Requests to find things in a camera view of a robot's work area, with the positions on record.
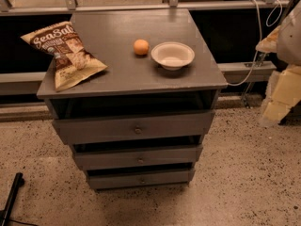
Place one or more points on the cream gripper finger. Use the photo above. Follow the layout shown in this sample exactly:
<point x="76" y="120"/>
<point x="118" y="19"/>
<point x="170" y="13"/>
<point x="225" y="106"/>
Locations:
<point x="269" y="44"/>
<point x="283" y="92"/>

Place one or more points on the grey top drawer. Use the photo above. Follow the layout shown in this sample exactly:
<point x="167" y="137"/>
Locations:
<point x="107" y="129"/>

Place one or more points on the grey drawer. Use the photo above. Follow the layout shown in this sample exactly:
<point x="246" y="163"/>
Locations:
<point x="160" y="177"/>
<point x="107" y="129"/>
<point x="115" y="159"/>

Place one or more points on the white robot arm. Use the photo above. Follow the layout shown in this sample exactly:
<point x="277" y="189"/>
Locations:
<point x="283" y="91"/>

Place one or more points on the grey middle drawer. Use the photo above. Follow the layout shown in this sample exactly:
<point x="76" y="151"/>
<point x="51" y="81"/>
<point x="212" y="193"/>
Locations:
<point x="115" y="159"/>

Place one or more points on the grey wooden drawer cabinet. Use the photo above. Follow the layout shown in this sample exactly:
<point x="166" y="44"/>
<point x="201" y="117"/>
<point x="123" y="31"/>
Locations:
<point x="145" y="102"/>

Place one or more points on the grey bottom drawer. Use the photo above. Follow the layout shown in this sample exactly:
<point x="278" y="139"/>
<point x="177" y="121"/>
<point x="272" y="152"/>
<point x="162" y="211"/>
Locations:
<point x="160" y="177"/>

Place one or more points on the grey diagonal metal pole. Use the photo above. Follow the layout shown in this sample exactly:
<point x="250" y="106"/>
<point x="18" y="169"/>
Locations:
<point x="266" y="54"/>

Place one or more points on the white paper bowl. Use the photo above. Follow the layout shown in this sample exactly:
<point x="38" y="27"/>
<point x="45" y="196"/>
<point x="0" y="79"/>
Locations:
<point x="172" y="56"/>

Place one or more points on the orange fruit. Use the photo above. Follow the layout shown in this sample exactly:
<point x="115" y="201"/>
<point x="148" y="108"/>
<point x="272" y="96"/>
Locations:
<point x="141" y="47"/>

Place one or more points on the sea salt chip bag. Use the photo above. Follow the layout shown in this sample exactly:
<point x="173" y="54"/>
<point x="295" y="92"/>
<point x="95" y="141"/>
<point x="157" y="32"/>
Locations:
<point x="73" y="63"/>

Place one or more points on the black stand leg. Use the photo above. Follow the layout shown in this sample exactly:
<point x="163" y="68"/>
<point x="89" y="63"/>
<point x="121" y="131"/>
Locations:
<point x="5" y="213"/>

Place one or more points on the metal railing frame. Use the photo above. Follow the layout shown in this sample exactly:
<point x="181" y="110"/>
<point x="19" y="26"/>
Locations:
<point x="125" y="3"/>

